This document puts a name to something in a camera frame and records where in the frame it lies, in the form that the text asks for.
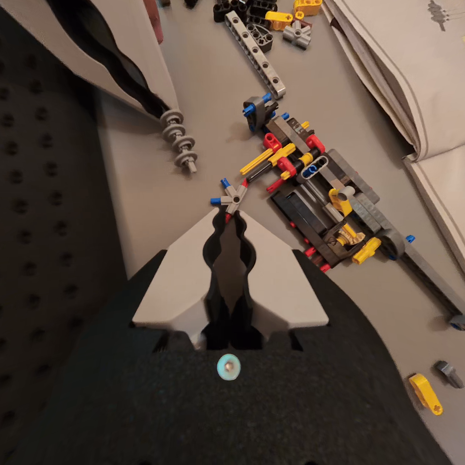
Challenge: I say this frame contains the grey axle with bushings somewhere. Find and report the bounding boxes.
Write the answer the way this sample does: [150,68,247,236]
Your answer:
[159,109,199,174]

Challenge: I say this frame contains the open instruction booklet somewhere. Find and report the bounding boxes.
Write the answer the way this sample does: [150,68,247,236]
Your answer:
[321,0,465,277]

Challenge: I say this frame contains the maroon object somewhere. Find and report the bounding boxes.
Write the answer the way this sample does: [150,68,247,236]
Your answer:
[143,0,165,45]

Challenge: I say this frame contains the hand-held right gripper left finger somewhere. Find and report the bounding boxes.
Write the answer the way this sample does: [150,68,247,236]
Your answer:
[132,209,223,350]

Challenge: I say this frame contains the dark grey connector blue pins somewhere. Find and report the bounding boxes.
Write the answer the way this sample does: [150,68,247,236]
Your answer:
[243,92,279,133]

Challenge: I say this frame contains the grey hub connector with pins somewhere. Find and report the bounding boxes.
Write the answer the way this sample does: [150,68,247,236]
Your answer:
[210,177,250,223]

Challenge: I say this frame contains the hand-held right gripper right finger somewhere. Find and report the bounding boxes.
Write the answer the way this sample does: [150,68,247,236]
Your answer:
[232,211,330,346]

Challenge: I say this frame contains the yellow lego connector piece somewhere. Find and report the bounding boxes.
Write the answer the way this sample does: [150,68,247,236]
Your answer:
[408,373,444,417]

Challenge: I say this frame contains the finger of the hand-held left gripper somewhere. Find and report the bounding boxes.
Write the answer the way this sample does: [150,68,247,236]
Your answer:
[9,0,165,120]
[73,0,181,115]

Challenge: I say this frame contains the pile of loose lego parts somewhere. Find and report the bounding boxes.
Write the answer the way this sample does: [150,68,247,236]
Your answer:
[212,0,324,54]

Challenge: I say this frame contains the small dark grey lego piece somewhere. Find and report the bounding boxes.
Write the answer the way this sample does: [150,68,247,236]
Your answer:
[434,360,465,389]

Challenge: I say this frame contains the long light grey holed beam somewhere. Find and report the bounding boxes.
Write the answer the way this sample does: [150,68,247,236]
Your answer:
[224,10,287,100]

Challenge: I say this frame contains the lego car chassis assembly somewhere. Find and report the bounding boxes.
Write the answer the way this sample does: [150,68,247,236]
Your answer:
[240,113,416,274]

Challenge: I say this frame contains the long dark grey flat beam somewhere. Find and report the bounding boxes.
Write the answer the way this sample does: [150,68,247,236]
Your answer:
[398,241,465,319]

